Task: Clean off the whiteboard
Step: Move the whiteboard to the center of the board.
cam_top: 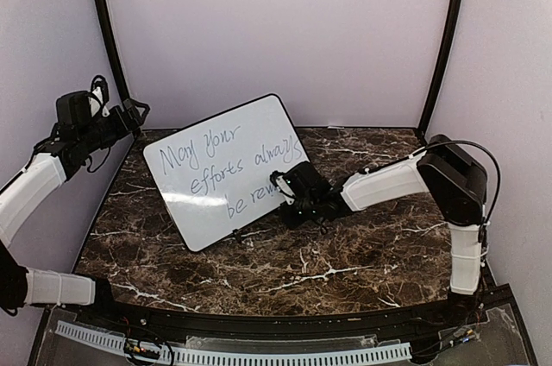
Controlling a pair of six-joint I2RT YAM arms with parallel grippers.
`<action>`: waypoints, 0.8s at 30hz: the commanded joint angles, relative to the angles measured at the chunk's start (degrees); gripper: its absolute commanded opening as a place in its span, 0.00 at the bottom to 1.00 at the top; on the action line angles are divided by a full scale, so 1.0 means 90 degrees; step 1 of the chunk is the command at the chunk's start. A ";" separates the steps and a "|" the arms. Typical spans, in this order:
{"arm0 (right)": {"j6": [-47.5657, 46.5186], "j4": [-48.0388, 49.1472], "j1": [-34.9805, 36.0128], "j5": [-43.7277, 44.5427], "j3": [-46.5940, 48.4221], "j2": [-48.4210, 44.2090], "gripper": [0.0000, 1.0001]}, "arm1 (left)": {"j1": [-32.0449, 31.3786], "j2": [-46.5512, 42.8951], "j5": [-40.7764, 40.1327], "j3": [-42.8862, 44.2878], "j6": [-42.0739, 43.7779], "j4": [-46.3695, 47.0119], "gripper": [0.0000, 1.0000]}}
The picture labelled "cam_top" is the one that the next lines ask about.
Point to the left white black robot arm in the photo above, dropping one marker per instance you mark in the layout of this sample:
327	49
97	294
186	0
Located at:
84	125

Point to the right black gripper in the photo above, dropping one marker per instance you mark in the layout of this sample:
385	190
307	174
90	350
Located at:
290	220

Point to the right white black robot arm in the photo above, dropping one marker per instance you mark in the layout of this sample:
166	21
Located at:
451	176

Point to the right black frame post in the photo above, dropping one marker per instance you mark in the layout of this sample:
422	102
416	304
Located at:
442	59

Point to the black frame post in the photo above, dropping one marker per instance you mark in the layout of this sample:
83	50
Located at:
442	59
111	49

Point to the white whiteboard black frame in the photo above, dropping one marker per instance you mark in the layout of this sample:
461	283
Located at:
214	176

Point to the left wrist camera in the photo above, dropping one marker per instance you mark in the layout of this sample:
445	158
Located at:
99	97

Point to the left black frame post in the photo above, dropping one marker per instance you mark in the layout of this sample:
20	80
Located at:
111	49

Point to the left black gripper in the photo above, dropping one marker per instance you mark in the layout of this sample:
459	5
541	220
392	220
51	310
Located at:
123	127

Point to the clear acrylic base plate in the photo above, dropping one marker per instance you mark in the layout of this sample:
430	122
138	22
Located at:
67	341

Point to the black curved front rail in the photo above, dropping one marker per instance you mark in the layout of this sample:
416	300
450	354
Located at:
404	323

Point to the white slotted cable duct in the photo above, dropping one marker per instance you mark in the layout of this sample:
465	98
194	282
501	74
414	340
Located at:
203	351

